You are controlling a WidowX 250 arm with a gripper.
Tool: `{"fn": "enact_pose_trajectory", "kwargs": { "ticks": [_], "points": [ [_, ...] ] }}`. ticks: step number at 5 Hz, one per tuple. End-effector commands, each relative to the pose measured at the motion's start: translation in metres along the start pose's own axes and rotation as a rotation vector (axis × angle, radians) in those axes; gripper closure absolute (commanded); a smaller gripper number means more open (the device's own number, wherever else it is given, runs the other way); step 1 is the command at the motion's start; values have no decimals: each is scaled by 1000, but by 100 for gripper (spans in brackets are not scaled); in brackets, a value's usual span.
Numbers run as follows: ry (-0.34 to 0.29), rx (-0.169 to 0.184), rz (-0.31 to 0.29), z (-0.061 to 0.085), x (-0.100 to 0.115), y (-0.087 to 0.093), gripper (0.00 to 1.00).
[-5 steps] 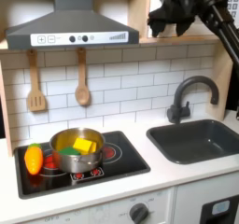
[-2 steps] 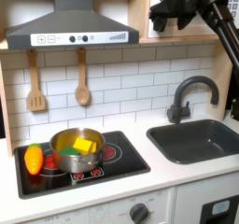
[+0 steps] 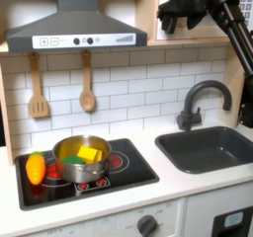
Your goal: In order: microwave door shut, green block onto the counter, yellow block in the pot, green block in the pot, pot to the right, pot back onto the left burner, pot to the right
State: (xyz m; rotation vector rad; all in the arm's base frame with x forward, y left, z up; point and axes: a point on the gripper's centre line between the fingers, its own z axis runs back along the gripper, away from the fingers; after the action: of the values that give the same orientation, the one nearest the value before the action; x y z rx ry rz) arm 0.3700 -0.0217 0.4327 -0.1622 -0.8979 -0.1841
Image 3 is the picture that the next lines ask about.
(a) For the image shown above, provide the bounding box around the yellow toy block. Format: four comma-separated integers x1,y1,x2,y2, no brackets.
76,145,103,165

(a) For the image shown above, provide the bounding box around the green toy block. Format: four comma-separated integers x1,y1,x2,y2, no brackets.
61,154,87,166

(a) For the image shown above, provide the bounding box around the white toy microwave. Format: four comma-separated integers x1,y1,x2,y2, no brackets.
155,0,253,41

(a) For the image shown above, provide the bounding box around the dark grey tap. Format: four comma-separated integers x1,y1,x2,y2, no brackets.
176,79,233,132

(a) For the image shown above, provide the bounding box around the grey range hood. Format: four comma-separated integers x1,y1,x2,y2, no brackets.
4,0,148,53

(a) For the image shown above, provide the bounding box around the wooden spoon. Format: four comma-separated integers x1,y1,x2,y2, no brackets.
78,50,97,113

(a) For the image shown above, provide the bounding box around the dark grey sink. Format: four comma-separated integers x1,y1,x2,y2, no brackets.
154,125,253,175

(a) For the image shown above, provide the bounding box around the black toy stove top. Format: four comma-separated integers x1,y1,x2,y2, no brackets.
14,137,160,211

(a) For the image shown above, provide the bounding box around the wooden slotted spatula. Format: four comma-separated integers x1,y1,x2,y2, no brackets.
28,52,50,119

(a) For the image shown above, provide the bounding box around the steel pot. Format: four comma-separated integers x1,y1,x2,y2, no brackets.
51,134,113,184

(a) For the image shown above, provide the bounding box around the white base cabinet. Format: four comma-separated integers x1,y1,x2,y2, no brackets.
0,180,253,237

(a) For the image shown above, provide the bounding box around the orange toy carrot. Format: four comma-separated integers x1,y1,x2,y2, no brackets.
25,151,47,186

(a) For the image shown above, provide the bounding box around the grey oven knob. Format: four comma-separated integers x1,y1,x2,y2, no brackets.
136,214,158,237

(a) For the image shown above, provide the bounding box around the black cabinet door panel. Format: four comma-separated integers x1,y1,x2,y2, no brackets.
211,205,253,237

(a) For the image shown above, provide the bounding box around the light wood kitchen frame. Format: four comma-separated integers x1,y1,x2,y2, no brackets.
0,0,253,167

